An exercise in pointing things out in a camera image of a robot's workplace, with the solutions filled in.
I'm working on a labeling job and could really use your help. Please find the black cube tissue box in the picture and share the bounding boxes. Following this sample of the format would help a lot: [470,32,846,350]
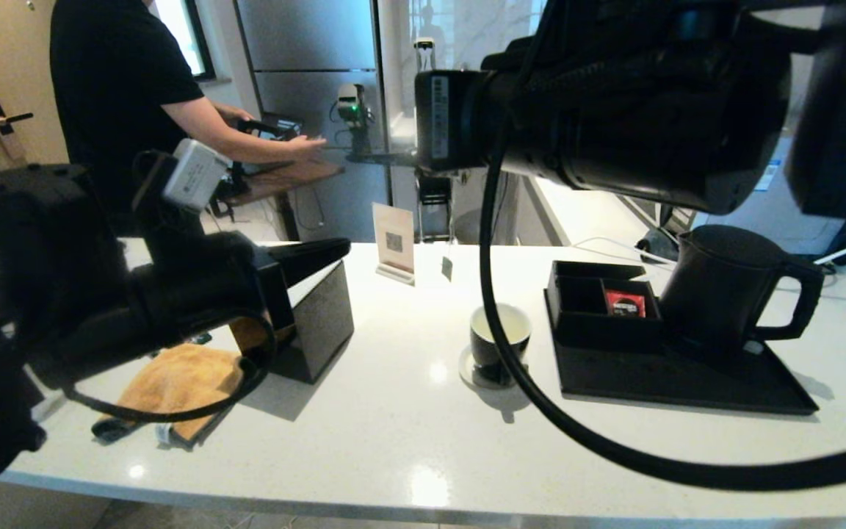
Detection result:
[228,253,355,384]

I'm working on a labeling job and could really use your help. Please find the black electric kettle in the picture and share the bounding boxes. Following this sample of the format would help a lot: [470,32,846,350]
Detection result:
[659,224,828,361]

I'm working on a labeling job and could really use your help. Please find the brown wooden desk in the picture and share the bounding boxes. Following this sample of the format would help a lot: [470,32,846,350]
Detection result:
[221,158,345,242]

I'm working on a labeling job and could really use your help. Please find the black rectangular serving tray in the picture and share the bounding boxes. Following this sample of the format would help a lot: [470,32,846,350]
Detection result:
[545,294,821,417]

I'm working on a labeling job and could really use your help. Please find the black compartment sachet box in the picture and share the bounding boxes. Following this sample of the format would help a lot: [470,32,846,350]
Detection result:
[546,261,665,352]

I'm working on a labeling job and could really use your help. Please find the black mug white inside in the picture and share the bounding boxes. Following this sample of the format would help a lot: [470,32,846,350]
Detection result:
[469,302,532,384]

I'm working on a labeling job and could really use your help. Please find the left wrist camera housing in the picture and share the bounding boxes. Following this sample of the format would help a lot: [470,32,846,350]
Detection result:
[133,138,231,215]

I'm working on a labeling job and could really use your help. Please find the grey kitchen base cabinet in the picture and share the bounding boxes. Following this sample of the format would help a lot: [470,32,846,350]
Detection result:
[518,176,569,247]

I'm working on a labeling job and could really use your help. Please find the QR code table sign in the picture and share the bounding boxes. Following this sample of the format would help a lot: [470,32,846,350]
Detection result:
[372,203,417,287]

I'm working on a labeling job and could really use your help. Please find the silver microwave oven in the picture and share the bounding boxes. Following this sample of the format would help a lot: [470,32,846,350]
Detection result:
[643,125,846,254]

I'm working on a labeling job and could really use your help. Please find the red coffee sachet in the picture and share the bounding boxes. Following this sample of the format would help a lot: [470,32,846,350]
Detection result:
[606,289,648,319]

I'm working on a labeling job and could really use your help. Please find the dark framed window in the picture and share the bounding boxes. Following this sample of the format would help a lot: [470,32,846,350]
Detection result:
[151,0,217,82]

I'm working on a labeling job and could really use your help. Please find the orange microfibre cloth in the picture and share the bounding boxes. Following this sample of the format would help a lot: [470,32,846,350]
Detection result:
[93,343,247,449]

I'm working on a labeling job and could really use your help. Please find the pyramid tea bag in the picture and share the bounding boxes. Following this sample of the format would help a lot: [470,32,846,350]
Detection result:
[441,173,456,284]

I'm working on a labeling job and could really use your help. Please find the grey refrigerator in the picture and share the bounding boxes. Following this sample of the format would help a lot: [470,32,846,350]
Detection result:
[234,0,394,243]

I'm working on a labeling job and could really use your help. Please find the white round saucer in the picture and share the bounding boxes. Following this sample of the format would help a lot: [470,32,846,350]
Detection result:
[458,347,529,390]

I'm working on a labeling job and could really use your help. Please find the person in black shirt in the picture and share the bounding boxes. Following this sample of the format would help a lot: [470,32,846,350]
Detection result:
[50,0,328,236]

